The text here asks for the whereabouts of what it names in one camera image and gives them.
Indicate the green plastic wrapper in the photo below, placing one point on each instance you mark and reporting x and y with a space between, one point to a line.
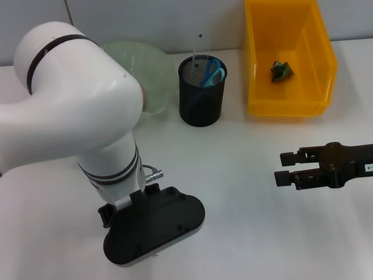
281 73

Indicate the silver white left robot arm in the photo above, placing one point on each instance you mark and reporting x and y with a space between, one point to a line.
58 102

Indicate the transparent plastic ruler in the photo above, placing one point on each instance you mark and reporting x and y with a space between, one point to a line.
199 49

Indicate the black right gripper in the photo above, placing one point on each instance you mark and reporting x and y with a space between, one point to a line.
349 163

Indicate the black mesh pen holder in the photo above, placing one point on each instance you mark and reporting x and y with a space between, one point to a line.
201 111

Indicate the blue scissors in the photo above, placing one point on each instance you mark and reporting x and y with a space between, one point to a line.
215 70

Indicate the pale green glass fruit bowl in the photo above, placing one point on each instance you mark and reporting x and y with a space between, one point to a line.
151 67

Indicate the yellow plastic bin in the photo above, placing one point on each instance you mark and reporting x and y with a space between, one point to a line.
291 96

